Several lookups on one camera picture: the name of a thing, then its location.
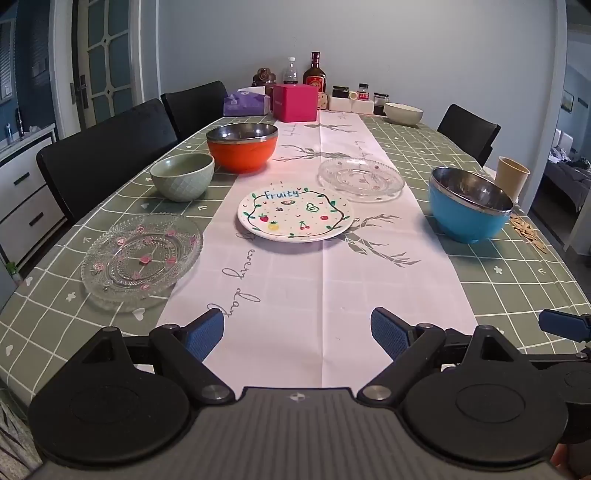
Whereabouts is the orange steel bowl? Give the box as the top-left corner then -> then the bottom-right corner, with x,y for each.
206,123 -> 279,175

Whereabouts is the yellow paper cup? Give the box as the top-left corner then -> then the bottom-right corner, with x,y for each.
495,157 -> 532,204

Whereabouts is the glass plate with pink flowers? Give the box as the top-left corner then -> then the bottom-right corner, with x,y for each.
81,213 -> 204,312

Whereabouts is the bed with clothes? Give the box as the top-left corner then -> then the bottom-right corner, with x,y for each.
545,154 -> 591,213

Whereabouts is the clear glass plate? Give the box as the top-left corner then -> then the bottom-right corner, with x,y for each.
318,158 -> 406,203

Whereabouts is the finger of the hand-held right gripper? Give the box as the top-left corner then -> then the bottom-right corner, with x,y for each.
539,308 -> 591,344

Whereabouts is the white deer-print table runner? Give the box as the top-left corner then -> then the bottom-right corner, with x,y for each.
159,111 -> 478,388

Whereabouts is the patterned grey rug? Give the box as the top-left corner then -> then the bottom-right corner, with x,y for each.
0,392 -> 44,480

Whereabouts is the white drawer cabinet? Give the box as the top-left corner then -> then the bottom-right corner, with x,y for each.
0,124 -> 70,273

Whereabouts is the white glass-pane door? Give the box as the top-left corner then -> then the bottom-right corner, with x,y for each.
69,0 -> 139,131

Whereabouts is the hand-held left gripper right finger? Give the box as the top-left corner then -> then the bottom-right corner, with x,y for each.
356,307 -> 532,404

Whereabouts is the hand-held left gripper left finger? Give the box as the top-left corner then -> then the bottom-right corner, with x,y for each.
69,308 -> 236,406

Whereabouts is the white fruit-print plate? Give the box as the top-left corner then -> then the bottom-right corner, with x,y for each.
238,185 -> 355,243

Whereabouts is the purple tissue pack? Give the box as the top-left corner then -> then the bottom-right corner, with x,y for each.
223,91 -> 271,117

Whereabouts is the pile of wooden sticks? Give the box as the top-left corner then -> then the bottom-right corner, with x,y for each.
509,215 -> 550,252

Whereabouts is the black chair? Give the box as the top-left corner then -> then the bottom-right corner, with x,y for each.
36,98 -> 180,222
161,81 -> 229,141
437,104 -> 502,167

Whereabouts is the pink box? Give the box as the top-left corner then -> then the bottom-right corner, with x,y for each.
272,84 -> 319,123

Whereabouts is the blue steel bowl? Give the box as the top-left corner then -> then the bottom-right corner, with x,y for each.
428,167 -> 514,244

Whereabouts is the green ceramic bowl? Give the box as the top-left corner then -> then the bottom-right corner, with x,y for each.
150,153 -> 216,203

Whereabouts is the white ceramic bowl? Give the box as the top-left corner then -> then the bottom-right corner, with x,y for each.
383,102 -> 424,127

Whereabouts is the brown wooden figurine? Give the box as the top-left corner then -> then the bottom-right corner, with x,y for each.
252,67 -> 278,95

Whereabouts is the green checked tablecloth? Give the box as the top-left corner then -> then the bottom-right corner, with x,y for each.
0,108 -> 591,407

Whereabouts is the dark liquor bottle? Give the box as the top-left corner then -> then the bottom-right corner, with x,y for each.
303,52 -> 328,93

